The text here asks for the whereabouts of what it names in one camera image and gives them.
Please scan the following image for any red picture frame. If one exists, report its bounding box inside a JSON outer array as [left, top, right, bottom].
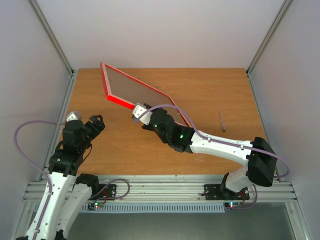
[[100, 62, 176, 110]]

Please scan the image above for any small clear-handled screwdriver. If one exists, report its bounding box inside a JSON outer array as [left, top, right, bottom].
[[218, 111, 226, 132]]

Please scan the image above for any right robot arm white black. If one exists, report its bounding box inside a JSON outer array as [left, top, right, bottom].
[[135, 108, 277, 199]]

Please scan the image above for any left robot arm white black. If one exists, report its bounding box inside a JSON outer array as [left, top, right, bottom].
[[21, 111, 105, 240]]

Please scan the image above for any left small circuit board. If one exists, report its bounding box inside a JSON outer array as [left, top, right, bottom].
[[87, 202, 104, 211]]

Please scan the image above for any small circuit board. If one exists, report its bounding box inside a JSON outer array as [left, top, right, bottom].
[[87, 202, 104, 211], [224, 201, 243, 209]]

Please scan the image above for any right small circuit board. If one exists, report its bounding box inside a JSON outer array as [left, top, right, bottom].
[[224, 201, 243, 209]]

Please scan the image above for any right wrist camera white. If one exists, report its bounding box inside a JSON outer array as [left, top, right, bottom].
[[132, 103, 152, 125]]

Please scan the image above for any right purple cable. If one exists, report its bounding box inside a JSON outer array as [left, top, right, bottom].
[[133, 104, 291, 210]]

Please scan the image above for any left aluminium corner post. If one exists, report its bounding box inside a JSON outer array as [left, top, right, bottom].
[[27, 0, 76, 77]]

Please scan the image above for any aluminium corner post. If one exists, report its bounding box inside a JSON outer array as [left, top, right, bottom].
[[246, 0, 293, 76], [27, 0, 76, 77]]

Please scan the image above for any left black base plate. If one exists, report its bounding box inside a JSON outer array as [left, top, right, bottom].
[[94, 184, 117, 201]]

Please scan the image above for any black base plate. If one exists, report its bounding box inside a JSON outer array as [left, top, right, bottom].
[[94, 184, 117, 201], [202, 184, 250, 201]]

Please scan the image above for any aluminium front rail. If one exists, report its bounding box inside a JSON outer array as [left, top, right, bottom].
[[22, 174, 298, 204]]

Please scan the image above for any grey slotted cable duct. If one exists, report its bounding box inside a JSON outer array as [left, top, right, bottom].
[[80, 202, 225, 214]]

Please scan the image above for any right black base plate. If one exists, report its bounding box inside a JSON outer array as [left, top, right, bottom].
[[202, 184, 250, 201]]

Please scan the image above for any right aluminium corner post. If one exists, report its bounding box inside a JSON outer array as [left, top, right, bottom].
[[246, 0, 293, 76]]

